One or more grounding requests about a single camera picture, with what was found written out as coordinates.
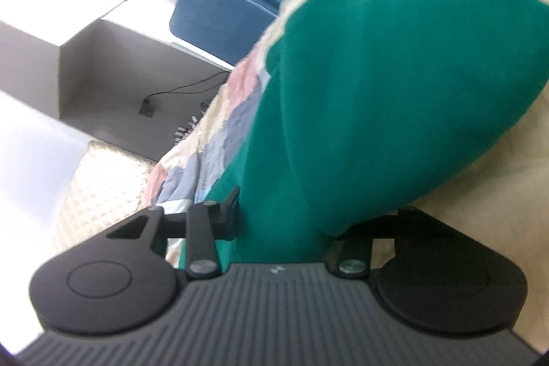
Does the green hooded sweatshirt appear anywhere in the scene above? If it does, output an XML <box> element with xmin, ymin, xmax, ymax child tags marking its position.
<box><xmin>208</xmin><ymin>0</ymin><xmax>548</xmax><ymax>265</ymax></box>

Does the black charger cable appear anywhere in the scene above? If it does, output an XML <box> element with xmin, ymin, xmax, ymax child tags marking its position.
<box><xmin>147</xmin><ymin>70</ymin><xmax>231</xmax><ymax>103</ymax></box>

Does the black wall charger plug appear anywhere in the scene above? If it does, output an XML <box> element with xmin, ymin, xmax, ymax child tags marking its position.
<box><xmin>138</xmin><ymin>98</ymin><xmax>155</xmax><ymax>118</ymax></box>

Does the quilted cream headboard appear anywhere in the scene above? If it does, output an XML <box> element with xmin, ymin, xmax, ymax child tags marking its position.
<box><xmin>51</xmin><ymin>140</ymin><xmax>155</xmax><ymax>251</ymax></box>

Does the blue upholstered chair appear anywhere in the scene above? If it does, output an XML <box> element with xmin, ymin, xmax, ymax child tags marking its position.
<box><xmin>170</xmin><ymin>0</ymin><xmax>276</xmax><ymax>65</ymax></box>

